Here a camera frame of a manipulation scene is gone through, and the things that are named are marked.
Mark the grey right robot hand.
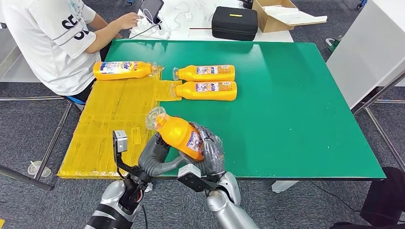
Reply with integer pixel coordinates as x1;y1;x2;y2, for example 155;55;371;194
179;121;226;177

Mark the person's right hand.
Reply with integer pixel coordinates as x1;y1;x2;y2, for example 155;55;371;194
117;12;140;31

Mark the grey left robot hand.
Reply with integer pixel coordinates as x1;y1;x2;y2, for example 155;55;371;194
138;133;187;177

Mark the orange detergent bottle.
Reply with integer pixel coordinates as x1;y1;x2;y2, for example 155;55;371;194
171;81;238;102
145;106;206;162
172;65;236;83
93;61;158;81

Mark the dark tablet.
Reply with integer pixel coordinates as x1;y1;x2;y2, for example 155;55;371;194
139;0;165;25

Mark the white power strip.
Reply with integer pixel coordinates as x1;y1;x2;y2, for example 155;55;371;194
130;18;173;41

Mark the person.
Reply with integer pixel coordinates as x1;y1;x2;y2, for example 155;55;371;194
0;0;141;104

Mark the blue stool seat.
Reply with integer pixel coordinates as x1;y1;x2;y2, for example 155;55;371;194
66;96;87;105

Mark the black zip case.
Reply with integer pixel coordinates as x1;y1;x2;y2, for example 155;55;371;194
211;6;259;42

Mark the clear plastic cup lid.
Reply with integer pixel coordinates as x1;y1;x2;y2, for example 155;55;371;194
27;160;52;178

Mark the open cardboard box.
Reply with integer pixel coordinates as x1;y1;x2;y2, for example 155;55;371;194
252;0;328;33

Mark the white sheet in box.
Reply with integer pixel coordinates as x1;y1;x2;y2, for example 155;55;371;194
263;5;328;26

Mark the green floor object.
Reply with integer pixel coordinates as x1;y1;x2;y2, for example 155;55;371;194
325;34;343;53

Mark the white cabinet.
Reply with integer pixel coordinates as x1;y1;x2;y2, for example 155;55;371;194
326;0;405;110

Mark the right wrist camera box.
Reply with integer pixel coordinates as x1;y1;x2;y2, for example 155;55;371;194
176;163;219;193

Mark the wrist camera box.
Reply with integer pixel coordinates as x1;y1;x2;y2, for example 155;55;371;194
112;130;152;184
176;163;219;193

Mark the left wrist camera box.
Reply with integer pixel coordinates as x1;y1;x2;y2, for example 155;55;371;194
112;130;152;184

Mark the white charging cable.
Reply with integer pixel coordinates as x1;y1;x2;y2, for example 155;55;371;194
164;1;198;32

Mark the steel tube frame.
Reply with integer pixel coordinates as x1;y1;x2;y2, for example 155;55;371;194
351;71;405;171
0;95;75;192

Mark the black floor cable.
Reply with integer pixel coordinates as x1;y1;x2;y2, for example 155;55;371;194
311;180;363;210

